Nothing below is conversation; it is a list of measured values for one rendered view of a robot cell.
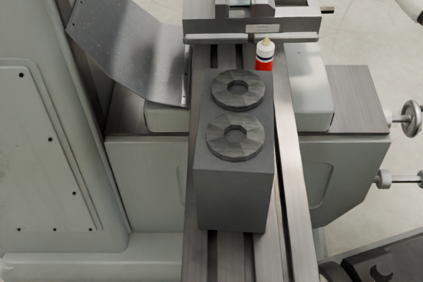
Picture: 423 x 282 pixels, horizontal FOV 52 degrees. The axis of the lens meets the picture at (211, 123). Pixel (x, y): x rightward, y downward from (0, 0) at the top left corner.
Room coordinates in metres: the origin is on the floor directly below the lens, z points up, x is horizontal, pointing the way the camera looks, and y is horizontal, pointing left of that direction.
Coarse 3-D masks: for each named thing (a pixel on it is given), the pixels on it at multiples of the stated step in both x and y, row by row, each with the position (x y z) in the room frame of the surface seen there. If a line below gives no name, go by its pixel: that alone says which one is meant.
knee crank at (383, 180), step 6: (378, 174) 0.74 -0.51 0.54; (384, 174) 0.73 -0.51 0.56; (390, 174) 0.73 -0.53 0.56; (420, 174) 0.74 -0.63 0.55; (378, 180) 0.73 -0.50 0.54; (384, 180) 0.71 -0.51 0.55; (390, 180) 0.71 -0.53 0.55; (396, 180) 0.72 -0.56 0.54; (402, 180) 0.72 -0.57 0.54; (408, 180) 0.72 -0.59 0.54; (414, 180) 0.72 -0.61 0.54; (420, 180) 0.72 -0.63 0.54; (378, 186) 0.72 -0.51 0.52; (384, 186) 0.70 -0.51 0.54; (390, 186) 0.71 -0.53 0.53; (420, 186) 0.71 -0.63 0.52
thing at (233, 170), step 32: (224, 96) 0.50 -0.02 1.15; (256, 96) 0.49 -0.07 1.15; (224, 128) 0.43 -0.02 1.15; (256, 128) 0.43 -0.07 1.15; (224, 160) 0.38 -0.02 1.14; (256, 160) 0.38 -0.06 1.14; (224, 192) 0.36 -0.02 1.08; (256, 192) 0.36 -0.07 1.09; (224, 224) 0.36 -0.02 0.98; (256, 224) 0.35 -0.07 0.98
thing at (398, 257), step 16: (400, 240) 0.51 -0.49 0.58; (416, 240) 0.50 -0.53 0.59; (352, 256) 0.47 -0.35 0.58; (368, 256) 0.46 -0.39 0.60; (384, 256) 0.45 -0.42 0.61; (400, 256) 0.46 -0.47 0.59; (416, 256) 0.46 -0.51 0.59; (352, 272) 0.42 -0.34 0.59; (368, 272) 0.41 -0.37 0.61; (384, 272) 0.40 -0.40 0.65; (400, 272) 0.41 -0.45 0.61; (416, 272) 0.42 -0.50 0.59
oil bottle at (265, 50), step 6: (258, 42) 0.78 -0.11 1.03; (264, 42) 0.76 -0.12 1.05; (270, 42) 0.76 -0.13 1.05; (258, 48) 0.76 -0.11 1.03; (264, 48) 0.75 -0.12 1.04; (270, 48) 0.75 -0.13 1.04; (258, 54) 0.76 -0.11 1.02; (264, 54) 0.75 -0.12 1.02; (270, 54) 0.75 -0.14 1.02; (258, 60) 0.76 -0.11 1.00; (264, 60) 0.75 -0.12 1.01; (270, 60) 0.75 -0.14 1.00; (258, 66) 0.75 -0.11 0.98; (264, 66) 0.75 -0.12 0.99; (270, 66) 0.75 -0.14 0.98
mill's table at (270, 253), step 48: (240, 48) 0.89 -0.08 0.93; (192, 96) 0.70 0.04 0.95; (288, 96) 0.69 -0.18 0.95; (192, 144) 0.56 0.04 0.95; (288, 144) 0.55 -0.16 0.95; (192, 192) 0.44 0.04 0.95; (288, 192) 0.44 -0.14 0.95; (192, 240) 0.34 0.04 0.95; (240, 240) 0.34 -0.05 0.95; (288, 240) 0.34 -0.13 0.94
